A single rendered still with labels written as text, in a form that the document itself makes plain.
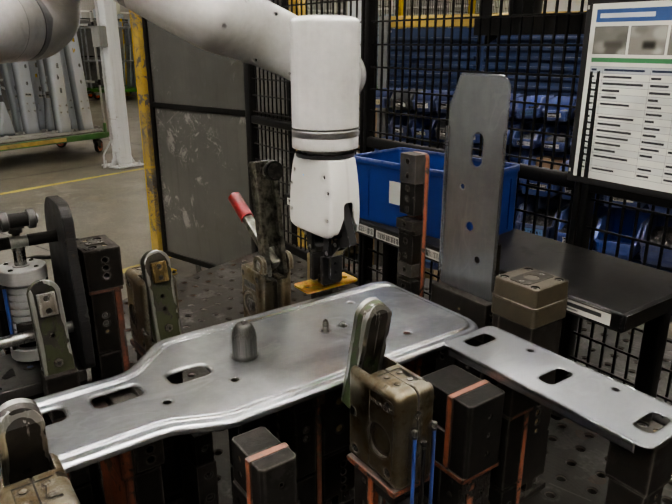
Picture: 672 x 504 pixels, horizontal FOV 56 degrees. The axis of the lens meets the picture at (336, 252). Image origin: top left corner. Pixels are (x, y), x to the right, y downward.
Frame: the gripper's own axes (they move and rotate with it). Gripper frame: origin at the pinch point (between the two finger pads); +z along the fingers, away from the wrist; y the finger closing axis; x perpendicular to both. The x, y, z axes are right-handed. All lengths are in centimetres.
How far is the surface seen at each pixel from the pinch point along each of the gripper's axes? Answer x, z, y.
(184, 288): 18, 40, -99
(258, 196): -1.8, -7.0, -14.7
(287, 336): -5.3, 9.6, -1.7
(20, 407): -40.4, -0.6, 14.9
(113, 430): -31.5, 9.7, 6.6
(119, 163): 176, 105, -677
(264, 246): -1.8, 0.4, -13.5
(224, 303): 23, 40, -82
